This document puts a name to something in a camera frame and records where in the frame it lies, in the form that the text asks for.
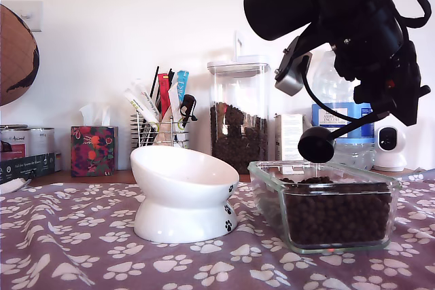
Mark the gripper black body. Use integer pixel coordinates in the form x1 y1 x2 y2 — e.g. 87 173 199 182
331 14 418 82

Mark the black plastic measuring scoop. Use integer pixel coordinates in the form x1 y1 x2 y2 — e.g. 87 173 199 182
297 112 397 164

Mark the brown cat food kibble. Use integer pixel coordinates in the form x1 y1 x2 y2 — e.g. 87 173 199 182
281 176 392 247
209 101 269 168

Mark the white tilted ceramic pet bowl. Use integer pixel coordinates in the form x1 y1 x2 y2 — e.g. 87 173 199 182
130 146 241 244

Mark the large clear water bottle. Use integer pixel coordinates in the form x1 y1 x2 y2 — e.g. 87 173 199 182
311 50 377 171

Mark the small white cardboard carton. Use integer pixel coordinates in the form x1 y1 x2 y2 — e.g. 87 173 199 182
274 113 305 162

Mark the brown cork globe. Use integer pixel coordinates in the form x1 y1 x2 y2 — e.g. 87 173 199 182
0 3 41 107

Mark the tall clear jar white lid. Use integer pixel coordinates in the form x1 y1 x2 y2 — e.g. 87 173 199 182
207 31 272 175

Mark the thin black straw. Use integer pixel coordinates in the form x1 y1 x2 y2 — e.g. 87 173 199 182
149 65 160 103

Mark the white sachet black print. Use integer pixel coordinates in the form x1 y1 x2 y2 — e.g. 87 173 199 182
131 78 161 123

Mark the clear glass rectangular container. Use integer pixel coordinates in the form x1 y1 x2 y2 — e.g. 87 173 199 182
247 160 402 255

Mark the white tissue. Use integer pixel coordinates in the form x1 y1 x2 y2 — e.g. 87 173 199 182
78 102 112 128

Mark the white sachet green print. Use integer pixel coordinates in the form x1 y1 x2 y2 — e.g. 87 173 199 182
123 88 161 133

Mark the red sachet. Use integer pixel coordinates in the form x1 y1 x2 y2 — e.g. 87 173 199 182
157 73 171 120

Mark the blue sachet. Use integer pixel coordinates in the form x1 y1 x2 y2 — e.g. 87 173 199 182
175 70 190 105

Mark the plain white sachet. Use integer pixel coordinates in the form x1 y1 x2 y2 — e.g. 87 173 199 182
167 81 182 126

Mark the black hair clip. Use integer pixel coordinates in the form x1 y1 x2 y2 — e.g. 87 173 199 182
178 94 198 128

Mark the plain white tin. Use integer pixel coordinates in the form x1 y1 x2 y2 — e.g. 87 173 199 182
29 127 56 157

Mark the white tin red label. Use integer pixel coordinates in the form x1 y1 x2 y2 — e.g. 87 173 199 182
0 125 32 162

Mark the floral tissue box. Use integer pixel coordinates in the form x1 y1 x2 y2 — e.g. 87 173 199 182
70 126 120 178

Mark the dark green flat box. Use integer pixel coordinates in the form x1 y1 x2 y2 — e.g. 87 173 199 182
0 152 56 185

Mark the white flat dish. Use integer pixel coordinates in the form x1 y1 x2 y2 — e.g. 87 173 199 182
0 177 31 196

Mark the purple paw-print cloth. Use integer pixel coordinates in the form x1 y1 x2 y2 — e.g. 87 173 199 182
0 170 435 290

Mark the small white round camera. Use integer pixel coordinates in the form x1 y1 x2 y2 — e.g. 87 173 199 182
373 125 408 173

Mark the thin black camera cable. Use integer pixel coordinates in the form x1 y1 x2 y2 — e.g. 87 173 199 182
300 54 378 122

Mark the white wall switch plate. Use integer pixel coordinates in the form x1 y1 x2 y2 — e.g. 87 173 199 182
18 0 44 33

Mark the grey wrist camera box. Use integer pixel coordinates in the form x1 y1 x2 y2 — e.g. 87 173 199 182
274 23 319 98

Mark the chrome wire holder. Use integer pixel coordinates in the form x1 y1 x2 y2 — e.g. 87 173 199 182
130 113 190 150

